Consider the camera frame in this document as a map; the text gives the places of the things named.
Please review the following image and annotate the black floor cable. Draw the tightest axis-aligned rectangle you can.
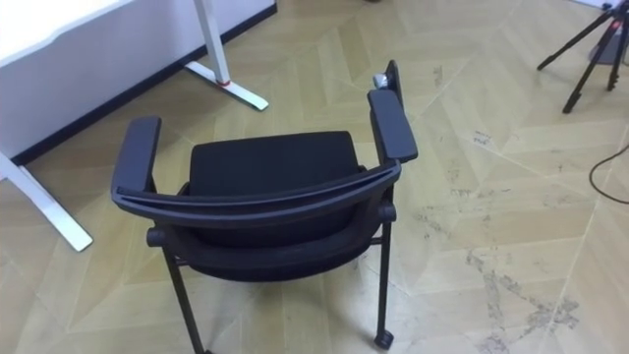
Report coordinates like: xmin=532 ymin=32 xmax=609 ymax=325
xmin=588 ymin=142 xmax=629 ymax=207

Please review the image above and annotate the white desk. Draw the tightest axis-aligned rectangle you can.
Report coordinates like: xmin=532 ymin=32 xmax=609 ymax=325
xmin=0 ymin=0 xmax=270 ymax=254

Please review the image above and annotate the black camera tripod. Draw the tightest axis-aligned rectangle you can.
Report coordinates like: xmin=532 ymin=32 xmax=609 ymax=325
xmin=536 ymin=2 xmax=629 ymax=115

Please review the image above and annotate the black armchair with castors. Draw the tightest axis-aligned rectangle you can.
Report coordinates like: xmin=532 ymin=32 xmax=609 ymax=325
xmin=110 ymin=59 xmax=420 ymax=354

